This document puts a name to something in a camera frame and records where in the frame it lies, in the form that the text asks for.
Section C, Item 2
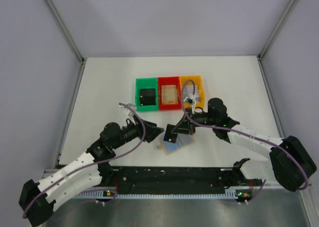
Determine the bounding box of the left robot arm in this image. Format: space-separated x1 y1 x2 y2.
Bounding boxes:
18 116 164 227

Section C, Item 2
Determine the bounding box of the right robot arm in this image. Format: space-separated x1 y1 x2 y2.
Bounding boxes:
172 98 317 192

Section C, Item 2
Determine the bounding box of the silver cards stack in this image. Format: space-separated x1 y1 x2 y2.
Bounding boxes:
183 85 200 98

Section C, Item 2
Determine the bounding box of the black cards stack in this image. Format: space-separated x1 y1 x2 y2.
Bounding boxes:
139 88 157 106

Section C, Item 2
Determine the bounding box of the green plastic bin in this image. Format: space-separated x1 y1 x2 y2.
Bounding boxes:
135 77 159 112

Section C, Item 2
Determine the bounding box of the yellow plastic bin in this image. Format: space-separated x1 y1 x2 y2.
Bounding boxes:
179 75 205 108

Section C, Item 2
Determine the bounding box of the red plastic bin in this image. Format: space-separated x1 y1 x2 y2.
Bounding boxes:
158 76 181 111

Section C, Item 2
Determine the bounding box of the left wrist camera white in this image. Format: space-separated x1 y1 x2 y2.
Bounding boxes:
119 103 137 112

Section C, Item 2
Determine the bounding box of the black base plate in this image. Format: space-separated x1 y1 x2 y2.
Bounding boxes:
97 166 262 195

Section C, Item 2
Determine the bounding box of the grey slotted cable duct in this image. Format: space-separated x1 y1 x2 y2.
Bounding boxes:
73 189 238 200

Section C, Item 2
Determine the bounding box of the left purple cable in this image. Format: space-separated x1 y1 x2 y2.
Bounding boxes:
22 102 147 220

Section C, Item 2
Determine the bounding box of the left aluminium frame post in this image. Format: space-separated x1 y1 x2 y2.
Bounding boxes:
44 0 85 63

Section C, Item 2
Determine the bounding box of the aluminium frame post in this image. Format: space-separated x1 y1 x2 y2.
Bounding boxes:
44 0 85 63
258 0 299 61

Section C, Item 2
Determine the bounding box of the right aluminium frame post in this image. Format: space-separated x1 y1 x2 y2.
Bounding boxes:
258 0 299 61

